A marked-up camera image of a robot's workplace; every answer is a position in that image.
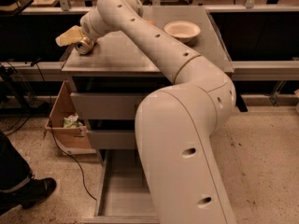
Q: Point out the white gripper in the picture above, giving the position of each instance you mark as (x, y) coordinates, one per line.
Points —
(91, 26)

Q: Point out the crushed orange soda can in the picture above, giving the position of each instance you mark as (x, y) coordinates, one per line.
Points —
(85, 46)

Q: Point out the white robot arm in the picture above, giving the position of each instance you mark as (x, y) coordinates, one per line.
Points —
(173, 125)

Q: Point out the grey drawer cabinet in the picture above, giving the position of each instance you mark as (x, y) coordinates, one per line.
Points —
(221, 97)

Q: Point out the grey top drawer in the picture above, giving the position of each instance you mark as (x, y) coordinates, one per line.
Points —
(112, 97)

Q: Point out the grey middle drawer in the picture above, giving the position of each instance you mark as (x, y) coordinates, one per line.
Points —
(112, 134)

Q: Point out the grey open bottom drawer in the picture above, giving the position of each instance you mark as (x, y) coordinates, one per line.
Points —
(123, 195)

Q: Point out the crumpled paper in box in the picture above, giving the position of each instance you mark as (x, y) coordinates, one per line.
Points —
(72, 121)

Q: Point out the cardboard box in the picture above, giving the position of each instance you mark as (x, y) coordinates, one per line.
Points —
(71, 140)

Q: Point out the white paper bowl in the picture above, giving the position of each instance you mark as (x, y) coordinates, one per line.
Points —
(184, 31)

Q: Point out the person's dark trouser leg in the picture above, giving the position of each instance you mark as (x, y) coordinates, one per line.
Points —
(15, 172)

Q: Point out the black shoe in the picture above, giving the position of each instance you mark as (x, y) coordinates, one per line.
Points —
(35, 191)

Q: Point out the grey metal rail frame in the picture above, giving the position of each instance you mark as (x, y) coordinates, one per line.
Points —
(264, 69)

